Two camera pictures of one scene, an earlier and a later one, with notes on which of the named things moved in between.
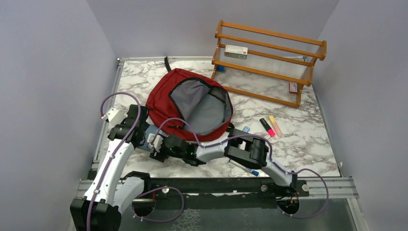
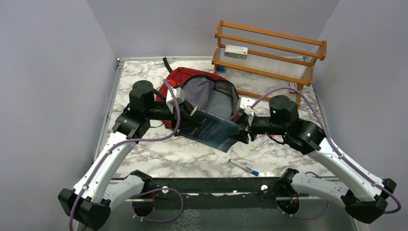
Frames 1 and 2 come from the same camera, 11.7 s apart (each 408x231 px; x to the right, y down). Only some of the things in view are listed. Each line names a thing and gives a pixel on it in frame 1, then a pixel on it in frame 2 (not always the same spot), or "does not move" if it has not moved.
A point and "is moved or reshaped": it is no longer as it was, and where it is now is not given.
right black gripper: x=159 y=156 → x=244 y=129
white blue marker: x=254 y=172 does not move
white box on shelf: x=236 y=51 does not move
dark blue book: x=149 y=128 → x=212 y=129
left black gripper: x=123 y=122 → x=187 y=115
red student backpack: x=178 y=95 is moved or reshaped
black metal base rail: x=219 y=186 does not move
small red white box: x=293 y=87 does not move
